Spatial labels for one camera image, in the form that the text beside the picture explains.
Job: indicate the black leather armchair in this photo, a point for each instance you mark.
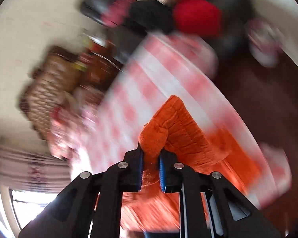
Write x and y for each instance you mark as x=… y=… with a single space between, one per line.
x=235 y=14

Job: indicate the wooden nightstand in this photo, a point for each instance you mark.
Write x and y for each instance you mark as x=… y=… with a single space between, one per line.
x=98 y=67

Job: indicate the orange pants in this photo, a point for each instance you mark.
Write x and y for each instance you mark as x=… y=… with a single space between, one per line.
x=173 y=128

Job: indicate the floral bed pillows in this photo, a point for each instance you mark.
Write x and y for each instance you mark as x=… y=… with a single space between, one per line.
x=73 y=120

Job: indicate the red cushion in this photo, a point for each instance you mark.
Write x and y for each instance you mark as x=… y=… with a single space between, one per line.
x=197 y=17

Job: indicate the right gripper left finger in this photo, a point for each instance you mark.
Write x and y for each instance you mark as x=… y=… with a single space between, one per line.
x=91 y=205

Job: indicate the tufted beige headboard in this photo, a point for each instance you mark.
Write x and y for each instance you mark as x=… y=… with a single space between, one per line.
x=55 y=76

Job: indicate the white trash bin pink bag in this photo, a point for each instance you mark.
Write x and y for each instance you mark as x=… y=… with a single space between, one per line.
x=265 y=42

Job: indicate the black clothing on armchair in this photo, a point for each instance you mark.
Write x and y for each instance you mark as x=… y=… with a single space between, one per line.
x=150 y=15

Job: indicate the magenta bolster cushion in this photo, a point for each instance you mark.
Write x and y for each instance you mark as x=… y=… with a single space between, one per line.
x=116 y=13

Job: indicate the red white checkered bed cover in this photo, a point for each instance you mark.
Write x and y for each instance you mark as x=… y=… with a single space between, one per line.
x=183 y=66

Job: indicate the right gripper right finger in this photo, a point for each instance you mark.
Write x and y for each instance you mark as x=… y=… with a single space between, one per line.
x=209 y=205

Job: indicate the patterned window curtain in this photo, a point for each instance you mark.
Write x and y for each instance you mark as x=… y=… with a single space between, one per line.
x=22 y=170

